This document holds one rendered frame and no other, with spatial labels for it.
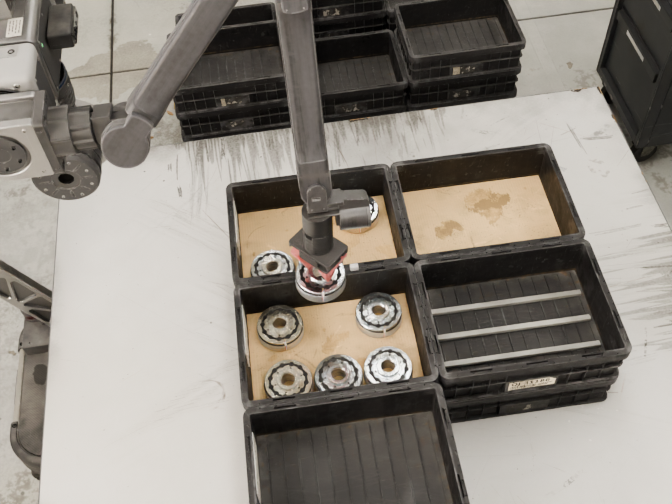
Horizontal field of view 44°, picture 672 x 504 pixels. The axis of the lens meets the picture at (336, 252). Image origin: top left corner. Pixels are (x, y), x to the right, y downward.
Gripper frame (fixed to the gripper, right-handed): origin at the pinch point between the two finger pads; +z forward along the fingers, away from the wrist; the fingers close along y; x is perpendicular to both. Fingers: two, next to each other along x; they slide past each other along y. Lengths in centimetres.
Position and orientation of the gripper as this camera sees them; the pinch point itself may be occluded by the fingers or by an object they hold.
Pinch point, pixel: (319, 270)
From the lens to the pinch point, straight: 167.1
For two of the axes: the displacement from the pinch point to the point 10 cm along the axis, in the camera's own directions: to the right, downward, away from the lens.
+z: 0.1, 5.9, 8.1
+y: -7.8, -5.0, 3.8
